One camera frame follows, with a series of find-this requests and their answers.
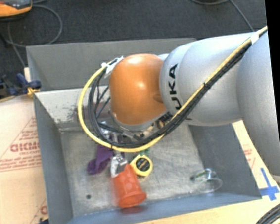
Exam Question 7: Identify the grey metal bin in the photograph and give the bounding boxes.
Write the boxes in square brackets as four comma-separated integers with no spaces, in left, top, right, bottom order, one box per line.
[25,23,265,224]

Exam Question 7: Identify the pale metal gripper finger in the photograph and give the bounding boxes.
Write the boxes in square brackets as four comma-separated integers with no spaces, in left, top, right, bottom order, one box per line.
[108,155,122,179]
[118,156,129,173]

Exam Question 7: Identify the cardboard board with red print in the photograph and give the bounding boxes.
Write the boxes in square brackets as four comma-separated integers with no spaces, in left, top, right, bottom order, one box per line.
[0,66,51,224]

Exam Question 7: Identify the yellow and black tape measure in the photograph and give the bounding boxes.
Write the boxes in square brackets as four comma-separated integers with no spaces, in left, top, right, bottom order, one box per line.
[129,153,155,179]

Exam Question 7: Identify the clear glass cup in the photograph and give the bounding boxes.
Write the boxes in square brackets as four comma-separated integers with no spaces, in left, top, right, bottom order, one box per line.
[189,167,224,195]

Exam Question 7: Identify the purple cloth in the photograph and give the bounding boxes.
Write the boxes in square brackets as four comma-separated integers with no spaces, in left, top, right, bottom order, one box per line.
[84,143,116,176]

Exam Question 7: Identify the orange plastic cup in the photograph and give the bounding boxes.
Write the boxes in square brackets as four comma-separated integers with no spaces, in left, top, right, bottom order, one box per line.
[110,161,149,210]

